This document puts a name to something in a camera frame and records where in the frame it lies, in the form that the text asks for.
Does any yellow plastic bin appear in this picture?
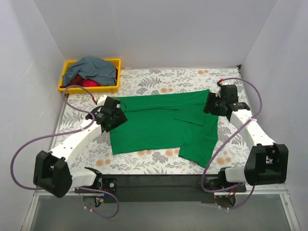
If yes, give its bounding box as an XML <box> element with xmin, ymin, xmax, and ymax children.
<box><xmin>58</xmin><ymin>58</ymin><xmax>122</xmax><ymax>94</ymax></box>

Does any grey-blue t-shirt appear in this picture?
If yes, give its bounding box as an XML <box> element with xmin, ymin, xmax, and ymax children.
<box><xmin>62</xmin><ymin>56</ymin><xmax>117</xmax><ymax>87</ymax></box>

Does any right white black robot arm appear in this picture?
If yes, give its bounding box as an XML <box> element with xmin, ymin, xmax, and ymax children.
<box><xmin>204</xmin><ymin>83</ymin><xmax>289</xmax><ymax>191</ymax></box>

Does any green t-shirt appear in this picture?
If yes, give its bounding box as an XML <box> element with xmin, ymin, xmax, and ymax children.
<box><xmin>110</xmin><ymin>90</ymin><xmax>218</xmax><ymax>167</ymax></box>

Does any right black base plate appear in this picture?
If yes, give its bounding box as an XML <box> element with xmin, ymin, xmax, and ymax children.
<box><xmin>203</xmin><ymin>177</ymin><xmax>246</xmax><ymax>193</ymax></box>

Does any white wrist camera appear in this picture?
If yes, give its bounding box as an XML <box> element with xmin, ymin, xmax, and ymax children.
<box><xmin>217</xmin><ymin>78</ymin><xmax>230</xmax><ymax>88</ymax></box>
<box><xmin>92</xmin><ymin>95</ymin><xmax>107</xmax><ymax>106</ymax></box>

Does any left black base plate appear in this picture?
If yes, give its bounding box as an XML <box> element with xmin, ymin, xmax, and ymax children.
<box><xmin>85</xmin><ymin>177</ymin><xmax>118</xmax><ymax>194</ymax></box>

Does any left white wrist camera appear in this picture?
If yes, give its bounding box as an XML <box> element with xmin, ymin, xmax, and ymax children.
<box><xmin>92</xmin><ymin>95</ymin><xmax>107</xmax><ymax>106</ymax></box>

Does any aluminium frame rail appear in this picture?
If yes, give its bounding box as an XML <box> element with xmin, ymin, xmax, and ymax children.
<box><xmin>20</xmin><ymin>134</ymin><xmax>301</xmax><ymax>231</ymax></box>

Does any magenta t-shirt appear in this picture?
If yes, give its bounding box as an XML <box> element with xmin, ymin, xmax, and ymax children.
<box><xmin>82</xmin><ymin>79</ymin><xmax>100</xmax><ymax>87</ymax></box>

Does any floral patterned table mat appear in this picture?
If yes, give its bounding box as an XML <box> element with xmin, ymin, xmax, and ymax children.
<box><xmin>57</xmin><ymin>68</ymin><xmax>251</xmax><ymax>174</ymax></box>

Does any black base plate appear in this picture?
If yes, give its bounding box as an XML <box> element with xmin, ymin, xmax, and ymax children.
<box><xmin>85</xmin><ymin>177</ymin><xmax>118</xmax><ymax>194</ymax></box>
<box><xmin>203</xmin><ymin>177</ymin><xmax>246</xmax><ymax>193</ymax></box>

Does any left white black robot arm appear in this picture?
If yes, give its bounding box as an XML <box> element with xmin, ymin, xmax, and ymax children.
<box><xmin>33</xmin><ymin>95</ymin><xmax>127</xmax><ymax>198</ymax></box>

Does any dark red t-shirt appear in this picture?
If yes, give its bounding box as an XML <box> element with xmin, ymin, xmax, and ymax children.
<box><xmin>60</xmin><ymin>68</ymin><xmax>118</xmax><ymax>89</ymax></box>

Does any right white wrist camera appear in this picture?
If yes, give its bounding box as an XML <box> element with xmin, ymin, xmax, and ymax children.
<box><xmin>217</xmin><ymin>78</ymin><xmax>230</xmax><ymax>88</ymax></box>

